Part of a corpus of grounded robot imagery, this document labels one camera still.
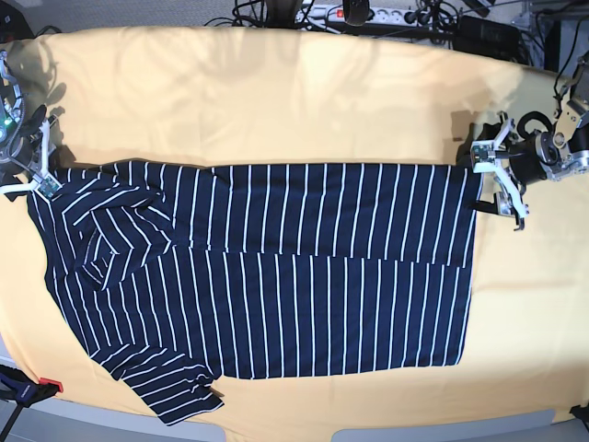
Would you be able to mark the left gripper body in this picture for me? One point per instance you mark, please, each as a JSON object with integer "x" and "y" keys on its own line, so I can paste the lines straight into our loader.
{"x": 531, "y": 160}

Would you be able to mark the white power strip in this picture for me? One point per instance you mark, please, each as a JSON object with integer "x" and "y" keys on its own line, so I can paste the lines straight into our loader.
{"x": 324, "y": 14}

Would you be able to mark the blue clamp red tip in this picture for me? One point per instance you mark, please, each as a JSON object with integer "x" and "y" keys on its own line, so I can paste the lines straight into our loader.
{"x": 18, "y": 388}

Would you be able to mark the yellow table cloth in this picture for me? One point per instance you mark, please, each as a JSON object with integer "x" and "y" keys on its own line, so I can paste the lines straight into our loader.
{"x": 207, "y": 96}

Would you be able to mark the black clamp right corner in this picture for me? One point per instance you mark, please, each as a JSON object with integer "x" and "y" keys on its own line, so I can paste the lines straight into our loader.
{"x": 580, "y": 412}

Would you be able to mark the navy white striped T-shirt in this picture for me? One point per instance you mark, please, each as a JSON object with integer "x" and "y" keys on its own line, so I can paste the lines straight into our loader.
{"x": 171, "y": 277}

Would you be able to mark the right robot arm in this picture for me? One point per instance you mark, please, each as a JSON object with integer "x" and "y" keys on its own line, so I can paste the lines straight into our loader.
{"x": 13, "y": 103}

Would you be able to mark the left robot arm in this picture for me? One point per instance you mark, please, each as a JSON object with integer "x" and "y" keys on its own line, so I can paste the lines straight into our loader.
{"x": 568, "y": 129}

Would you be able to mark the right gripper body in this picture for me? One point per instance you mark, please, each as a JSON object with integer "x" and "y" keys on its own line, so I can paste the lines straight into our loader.
{"x": 20, "y": 150}

